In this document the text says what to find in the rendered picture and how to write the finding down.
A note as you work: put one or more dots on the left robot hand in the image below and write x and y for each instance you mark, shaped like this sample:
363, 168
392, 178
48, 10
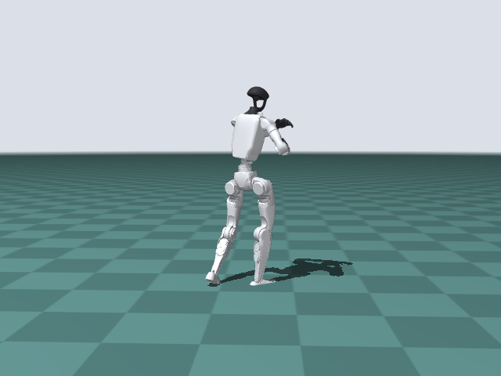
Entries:
283, 123

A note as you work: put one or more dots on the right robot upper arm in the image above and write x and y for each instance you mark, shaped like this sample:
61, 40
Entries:
270, 127

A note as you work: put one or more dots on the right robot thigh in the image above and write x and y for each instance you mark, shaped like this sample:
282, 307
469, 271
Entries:
266, 204

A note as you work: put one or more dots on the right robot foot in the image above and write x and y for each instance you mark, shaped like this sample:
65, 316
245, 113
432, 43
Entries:
264, 281

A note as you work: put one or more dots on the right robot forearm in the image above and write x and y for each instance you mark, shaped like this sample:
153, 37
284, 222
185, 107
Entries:
286, 153

